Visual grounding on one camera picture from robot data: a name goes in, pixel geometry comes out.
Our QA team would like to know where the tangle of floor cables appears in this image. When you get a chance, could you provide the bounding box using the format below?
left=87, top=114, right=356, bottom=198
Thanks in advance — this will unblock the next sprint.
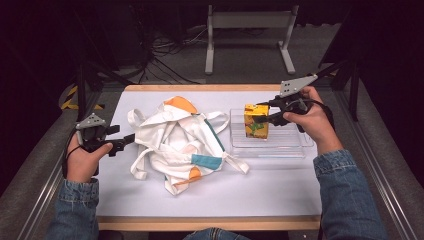
left=131, top=19, right=209, bottom=85

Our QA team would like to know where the black tripod stand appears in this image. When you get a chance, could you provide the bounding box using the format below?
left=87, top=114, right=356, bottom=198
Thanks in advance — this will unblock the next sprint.
left=304, top=59, right=362, bottom=123
left=73, top=58, right=135, bottom=124

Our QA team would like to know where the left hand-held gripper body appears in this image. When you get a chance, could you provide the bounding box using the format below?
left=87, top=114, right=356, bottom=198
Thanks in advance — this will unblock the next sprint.
left=75, top=112, right=126, bottom=158

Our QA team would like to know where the white table sheet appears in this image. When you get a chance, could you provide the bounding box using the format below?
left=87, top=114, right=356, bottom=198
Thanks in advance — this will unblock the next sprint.
left=95, top=90, right=323, bottom=218

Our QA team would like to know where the person's denim knee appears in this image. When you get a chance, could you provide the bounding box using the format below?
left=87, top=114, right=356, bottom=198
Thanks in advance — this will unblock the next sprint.
left=182, top=228, right=252, bottom=240

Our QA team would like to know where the person's left hand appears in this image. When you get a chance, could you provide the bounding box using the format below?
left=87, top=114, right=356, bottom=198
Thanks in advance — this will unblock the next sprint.
left=65, top=134, right=114, bottom=184

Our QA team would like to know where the clear plastic tray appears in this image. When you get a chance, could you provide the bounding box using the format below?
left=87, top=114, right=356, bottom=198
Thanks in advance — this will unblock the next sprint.
left=229, top=108, right=315, bottom=160

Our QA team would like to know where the yellow black hazard tape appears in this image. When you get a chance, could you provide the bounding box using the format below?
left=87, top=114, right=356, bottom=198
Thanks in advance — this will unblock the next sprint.
left=59, top=84, right=105, bottom=111

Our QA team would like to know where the person's right hand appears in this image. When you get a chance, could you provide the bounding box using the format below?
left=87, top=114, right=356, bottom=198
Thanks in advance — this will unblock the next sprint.
left=282, top=85, right=345, bottom=156

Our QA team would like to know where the white cloth tote bag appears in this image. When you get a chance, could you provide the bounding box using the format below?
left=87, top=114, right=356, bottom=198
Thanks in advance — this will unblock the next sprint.
left=127, top=95, right=251, bottom=196

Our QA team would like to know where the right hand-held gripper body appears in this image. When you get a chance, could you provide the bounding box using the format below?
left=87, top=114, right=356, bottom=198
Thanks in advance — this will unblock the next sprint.
left=268, top=74, right=319, bottom=128

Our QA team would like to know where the white metal stand frame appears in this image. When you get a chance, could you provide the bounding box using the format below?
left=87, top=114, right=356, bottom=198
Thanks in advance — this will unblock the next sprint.
left=204, top=3, right=300, bottom=76

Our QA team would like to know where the aluminium frame rail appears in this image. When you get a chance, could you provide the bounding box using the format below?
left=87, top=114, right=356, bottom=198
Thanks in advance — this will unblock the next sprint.
left=334, top=91, right=419, bottom=240
left=15, top=93, right=103, bottom=240

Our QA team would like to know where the yellow juice carton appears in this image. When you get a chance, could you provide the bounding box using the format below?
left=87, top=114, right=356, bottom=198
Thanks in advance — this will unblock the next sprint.
left=243, top=103, right=270, bottom=140

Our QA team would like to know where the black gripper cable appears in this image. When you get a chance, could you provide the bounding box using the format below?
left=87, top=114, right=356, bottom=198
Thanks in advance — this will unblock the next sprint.
left=299, top=97, right=336, bottom=132
left=61, top=127, right=80, bottom=180

